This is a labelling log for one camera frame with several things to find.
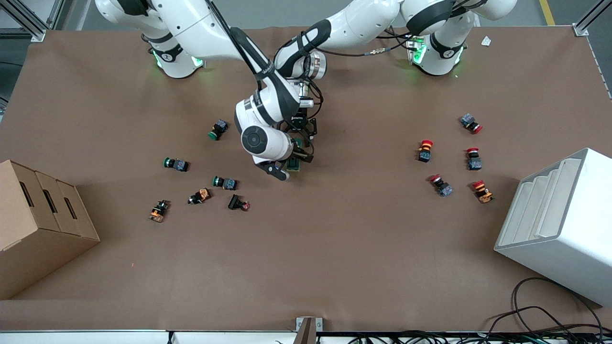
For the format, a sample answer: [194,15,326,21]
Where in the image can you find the white table edge rail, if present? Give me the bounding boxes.
[0,330,297,344]

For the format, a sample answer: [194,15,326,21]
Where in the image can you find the thin black base cable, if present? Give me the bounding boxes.
[377,25,413,49]

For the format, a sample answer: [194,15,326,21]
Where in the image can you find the green load switch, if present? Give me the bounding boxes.
[286,139,303,172]

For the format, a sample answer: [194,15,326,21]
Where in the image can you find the aluminium frame profile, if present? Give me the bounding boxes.
[573,0,612,37]
[0,0,65,43]

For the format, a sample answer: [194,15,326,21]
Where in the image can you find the grey metal table bracket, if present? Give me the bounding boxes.
[295,317,323,344]

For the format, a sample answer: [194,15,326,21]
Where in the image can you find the white stepped storage bin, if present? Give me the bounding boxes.
[494,148,612,307]

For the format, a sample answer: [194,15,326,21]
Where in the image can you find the looped black floor cable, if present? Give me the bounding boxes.
[512,277,606,336]

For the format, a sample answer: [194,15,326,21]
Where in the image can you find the brown cardboard box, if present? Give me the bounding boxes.
[0,160,101,301]

